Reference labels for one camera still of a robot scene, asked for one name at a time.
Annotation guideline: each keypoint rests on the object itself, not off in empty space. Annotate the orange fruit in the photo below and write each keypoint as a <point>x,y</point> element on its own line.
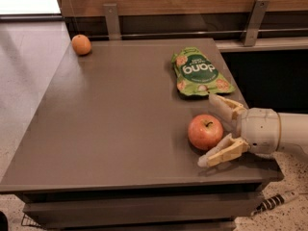
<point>81,45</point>

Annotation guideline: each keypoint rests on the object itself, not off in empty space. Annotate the right metal wall bracket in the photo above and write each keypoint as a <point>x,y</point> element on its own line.
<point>255,19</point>

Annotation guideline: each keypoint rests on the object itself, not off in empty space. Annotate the red apple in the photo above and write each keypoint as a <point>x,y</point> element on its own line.
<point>205,132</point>

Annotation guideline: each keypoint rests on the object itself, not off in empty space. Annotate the green snack bag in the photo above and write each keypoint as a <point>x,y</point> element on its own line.
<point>196,75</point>

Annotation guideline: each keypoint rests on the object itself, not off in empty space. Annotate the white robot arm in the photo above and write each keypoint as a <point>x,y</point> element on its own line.
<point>293,135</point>

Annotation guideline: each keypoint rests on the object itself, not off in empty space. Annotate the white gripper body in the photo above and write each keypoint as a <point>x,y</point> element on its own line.
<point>260,129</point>

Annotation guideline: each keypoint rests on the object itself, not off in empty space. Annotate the left metal wall bracket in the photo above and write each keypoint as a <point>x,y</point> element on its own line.
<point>112,21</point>

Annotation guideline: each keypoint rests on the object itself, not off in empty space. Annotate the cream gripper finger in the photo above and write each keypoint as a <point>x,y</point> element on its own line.
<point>229,111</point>
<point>226,150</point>

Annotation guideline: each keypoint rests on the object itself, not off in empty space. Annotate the grey drawer cabinet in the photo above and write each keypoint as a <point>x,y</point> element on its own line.
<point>107,150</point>

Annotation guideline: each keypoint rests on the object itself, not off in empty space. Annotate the horizontal metal rail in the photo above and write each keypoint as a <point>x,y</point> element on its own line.
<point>261,34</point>

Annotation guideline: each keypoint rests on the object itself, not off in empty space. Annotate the metal wall bracket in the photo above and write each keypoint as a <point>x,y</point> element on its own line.
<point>255,19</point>
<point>112,21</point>

